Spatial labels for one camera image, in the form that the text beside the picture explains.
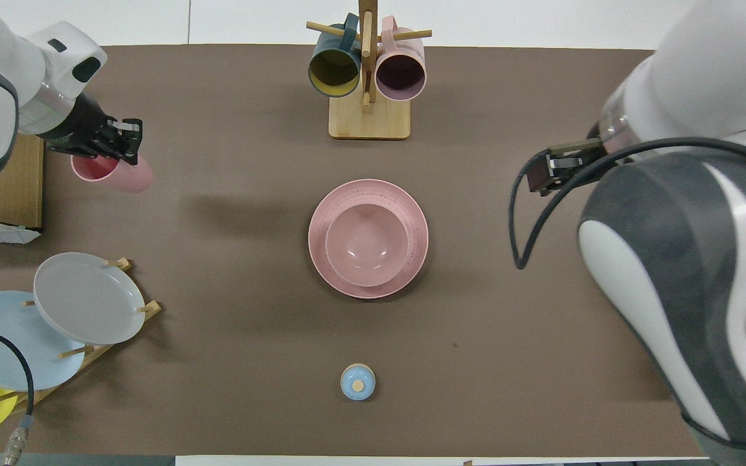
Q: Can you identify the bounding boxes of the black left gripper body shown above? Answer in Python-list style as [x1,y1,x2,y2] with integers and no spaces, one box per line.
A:
[41,94,121,159]

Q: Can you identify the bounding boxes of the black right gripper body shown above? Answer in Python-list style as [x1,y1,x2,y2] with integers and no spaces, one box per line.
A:
[543,139,608,186]

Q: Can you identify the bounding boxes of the pink cup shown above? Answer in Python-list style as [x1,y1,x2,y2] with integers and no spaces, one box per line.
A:
[71,152,153,194]

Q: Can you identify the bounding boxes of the pink bowl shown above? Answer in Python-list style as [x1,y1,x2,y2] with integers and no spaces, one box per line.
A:
[324,203,410,288]

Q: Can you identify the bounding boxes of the brown table mat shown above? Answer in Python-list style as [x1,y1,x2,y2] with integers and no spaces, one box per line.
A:
[0,44,710,457]

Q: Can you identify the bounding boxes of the grey plate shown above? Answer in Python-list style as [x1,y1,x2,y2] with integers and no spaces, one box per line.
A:
[33,252,146,346]

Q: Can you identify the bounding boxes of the wooden plate rack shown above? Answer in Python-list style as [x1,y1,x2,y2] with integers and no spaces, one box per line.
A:
[0,257,162,415]

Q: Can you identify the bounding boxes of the pink mug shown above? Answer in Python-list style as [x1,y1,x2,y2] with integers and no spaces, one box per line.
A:
[375,16,427,102]

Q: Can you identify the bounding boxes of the wooden mug tree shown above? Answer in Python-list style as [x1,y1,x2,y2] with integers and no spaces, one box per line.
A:
[306,0,433,140]

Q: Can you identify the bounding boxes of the pink speckled plate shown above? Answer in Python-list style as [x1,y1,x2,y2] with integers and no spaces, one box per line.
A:
[308,179,430,300]

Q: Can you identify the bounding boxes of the dark teal mug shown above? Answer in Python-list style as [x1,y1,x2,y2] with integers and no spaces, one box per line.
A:
[308,13,362,98]

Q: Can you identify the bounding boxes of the light blue plate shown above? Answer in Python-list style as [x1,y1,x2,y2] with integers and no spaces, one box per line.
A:
[0,291,87,392]

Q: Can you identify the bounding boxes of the wire and wood shelf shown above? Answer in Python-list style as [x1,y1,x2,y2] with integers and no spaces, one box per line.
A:
[0,133,45,232]

